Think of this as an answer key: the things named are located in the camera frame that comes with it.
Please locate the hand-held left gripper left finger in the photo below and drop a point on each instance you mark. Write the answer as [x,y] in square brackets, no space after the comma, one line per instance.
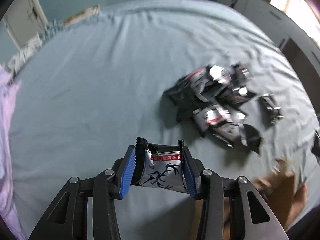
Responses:
[127,172]

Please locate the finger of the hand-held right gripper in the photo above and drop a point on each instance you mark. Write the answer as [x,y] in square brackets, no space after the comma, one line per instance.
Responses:
[317,145]

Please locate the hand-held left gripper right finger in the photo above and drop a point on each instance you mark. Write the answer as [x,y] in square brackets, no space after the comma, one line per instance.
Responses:
[188,177]

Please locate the black white snack packet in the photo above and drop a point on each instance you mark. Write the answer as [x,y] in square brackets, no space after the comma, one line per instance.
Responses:
[162,170]

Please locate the brown cardboard box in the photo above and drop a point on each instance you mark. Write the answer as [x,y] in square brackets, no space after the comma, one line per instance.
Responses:
[282,187]

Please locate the pile of snack packets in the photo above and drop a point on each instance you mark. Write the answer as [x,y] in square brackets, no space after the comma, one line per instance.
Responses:
[212,115]

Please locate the person's bare leg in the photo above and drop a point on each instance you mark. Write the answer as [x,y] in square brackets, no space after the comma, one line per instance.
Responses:
[300,200]

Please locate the pink and lilac duvet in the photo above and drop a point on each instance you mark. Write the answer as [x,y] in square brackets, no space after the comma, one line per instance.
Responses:
[7,130]

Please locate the white cabinet unit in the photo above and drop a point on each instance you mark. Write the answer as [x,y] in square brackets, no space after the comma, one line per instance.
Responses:
[265,15]

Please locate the bright window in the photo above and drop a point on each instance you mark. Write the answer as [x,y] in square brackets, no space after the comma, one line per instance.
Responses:
[295,0]

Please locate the crumpled grey cloth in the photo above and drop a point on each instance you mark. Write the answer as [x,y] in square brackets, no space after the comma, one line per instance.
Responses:
[25,52]

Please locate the crumpled teal cloth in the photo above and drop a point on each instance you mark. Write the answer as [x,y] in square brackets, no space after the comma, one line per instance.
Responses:
[52,30]

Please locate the tan open carton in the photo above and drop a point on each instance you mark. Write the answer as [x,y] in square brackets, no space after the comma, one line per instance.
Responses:
[82,15]

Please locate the white panelled door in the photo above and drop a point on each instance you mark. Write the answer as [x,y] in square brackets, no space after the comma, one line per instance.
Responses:
[25,17]

